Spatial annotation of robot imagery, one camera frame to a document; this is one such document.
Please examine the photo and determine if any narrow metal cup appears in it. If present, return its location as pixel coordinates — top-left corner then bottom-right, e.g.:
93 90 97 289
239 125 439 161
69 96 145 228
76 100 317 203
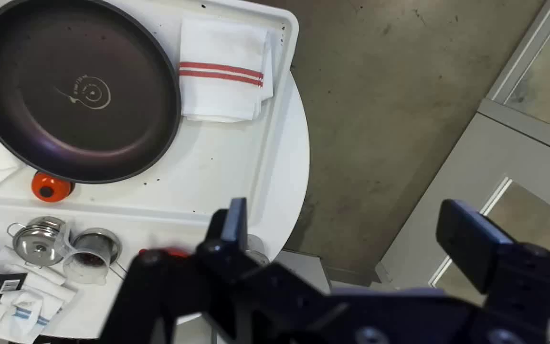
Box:
63 226 124 287

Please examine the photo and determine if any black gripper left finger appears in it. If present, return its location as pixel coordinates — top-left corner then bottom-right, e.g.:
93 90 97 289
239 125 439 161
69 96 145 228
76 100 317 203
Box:
206 197 252 259

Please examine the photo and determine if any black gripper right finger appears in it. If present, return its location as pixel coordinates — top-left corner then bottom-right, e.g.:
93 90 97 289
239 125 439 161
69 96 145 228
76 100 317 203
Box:
435 199 523 295

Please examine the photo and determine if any small orange knob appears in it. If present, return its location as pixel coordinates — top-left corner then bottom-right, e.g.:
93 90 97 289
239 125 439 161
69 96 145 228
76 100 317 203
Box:
30 171 74 207

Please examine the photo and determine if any wide shiny metal cup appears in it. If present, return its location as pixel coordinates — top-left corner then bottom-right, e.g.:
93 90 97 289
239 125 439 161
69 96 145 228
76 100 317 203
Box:
6 215 70 268

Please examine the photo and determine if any grey cabinet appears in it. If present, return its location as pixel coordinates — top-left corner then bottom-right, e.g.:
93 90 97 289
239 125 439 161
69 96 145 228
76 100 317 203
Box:
376 0 550 312

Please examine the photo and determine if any white towel with red stripes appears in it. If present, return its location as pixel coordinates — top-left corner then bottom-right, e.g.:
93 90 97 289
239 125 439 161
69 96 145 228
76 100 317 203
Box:
177 16 277 125

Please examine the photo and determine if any black packet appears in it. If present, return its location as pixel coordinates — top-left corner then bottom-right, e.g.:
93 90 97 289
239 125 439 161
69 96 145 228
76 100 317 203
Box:
0 272 28 301

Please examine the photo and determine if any dark nonstick frying pan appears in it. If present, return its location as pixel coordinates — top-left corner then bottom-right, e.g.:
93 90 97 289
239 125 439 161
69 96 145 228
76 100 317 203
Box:
0 0 183 188

